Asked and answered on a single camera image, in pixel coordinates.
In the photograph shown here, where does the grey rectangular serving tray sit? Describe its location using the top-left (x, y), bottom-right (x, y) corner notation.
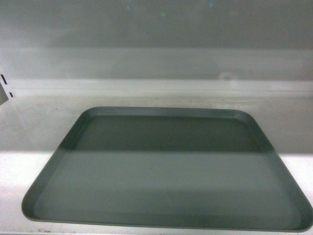
top-left (22, 107), bottom-right (313, 232)

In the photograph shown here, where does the white slotted shelf upright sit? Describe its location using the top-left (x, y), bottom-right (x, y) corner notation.
top-left (0, 72), bottom-right (15, 105)

